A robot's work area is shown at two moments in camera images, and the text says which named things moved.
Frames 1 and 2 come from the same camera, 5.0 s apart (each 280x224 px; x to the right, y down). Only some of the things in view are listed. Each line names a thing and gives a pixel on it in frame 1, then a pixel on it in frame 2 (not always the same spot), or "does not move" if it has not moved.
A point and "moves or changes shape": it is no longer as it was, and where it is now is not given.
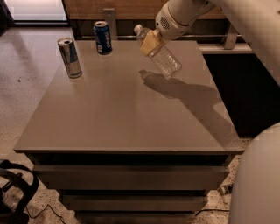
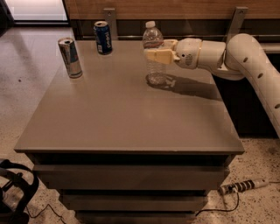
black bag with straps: x=16 y=198 does not move
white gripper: x=168 y=25 → x=187 y=52
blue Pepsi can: x=102 y=38 does not move
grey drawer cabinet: x=125 y=145 does not move
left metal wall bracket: x=110 y=17 does not move
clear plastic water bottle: x=164 y=59 moves or changes shape
